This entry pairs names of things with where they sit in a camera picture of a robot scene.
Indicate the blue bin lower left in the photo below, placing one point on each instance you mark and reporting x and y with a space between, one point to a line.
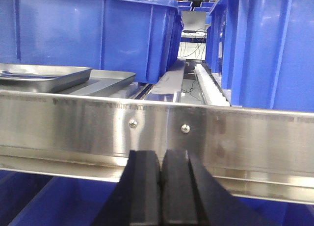
16 191

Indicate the silver metal tray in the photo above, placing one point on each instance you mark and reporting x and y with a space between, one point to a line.
102 83
41 78

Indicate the blue bin upper middle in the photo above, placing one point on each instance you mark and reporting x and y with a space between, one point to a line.
139 36

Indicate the blue bin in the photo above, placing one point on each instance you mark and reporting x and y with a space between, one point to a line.
65 202
264 51
283 213
16 191
139 36

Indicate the blue bin upper right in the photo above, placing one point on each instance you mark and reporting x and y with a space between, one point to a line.
264 51

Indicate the stainless steel shelf rail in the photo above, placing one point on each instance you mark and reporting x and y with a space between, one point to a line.
257 153

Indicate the blue bin lower middle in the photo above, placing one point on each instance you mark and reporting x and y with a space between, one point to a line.
65 202

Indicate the shelf rail screw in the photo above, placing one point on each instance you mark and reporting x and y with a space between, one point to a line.
133 123
185 128

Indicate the blue bin lower right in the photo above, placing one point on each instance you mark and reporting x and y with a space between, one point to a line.
283 213

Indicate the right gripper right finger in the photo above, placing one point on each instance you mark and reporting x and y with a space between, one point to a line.
192 197

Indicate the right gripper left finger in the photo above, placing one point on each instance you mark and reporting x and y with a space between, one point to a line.
135 201

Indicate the steel roller track divider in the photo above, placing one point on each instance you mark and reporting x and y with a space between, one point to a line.
191 85

